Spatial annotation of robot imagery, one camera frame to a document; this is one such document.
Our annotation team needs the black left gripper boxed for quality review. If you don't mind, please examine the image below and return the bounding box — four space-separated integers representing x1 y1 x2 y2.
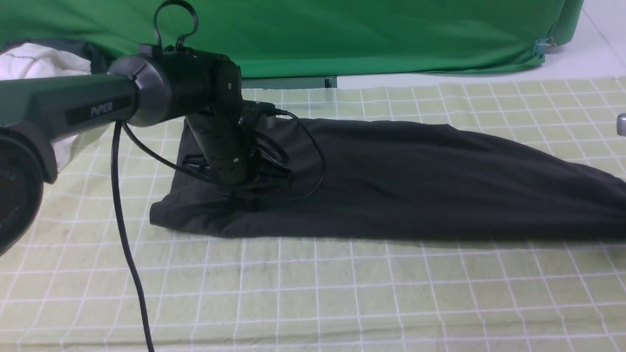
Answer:
182 100 293 193

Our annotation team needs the dark gray long-sleeved shirt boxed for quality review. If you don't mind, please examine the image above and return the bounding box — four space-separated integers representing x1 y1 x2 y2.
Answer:
149 119 626 241

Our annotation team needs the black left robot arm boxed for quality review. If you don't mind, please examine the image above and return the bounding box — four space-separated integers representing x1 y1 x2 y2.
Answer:
1 43 291 253

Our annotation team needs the dark green backdrop base bar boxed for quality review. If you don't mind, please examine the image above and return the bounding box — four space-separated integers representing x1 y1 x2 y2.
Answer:
242 76 337 90

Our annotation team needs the green backdrop cloth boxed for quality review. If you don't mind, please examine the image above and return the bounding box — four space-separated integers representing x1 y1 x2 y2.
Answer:
0 0 583 78

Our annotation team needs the white crumpled garment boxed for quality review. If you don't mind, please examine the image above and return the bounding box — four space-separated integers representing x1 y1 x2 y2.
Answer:
0 39 108 172

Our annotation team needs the blue binder clip lower right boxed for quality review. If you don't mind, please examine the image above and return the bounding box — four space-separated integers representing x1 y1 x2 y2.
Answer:
532 37 558 56

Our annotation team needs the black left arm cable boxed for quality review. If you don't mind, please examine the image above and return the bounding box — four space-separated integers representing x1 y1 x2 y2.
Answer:
110 0 326 352

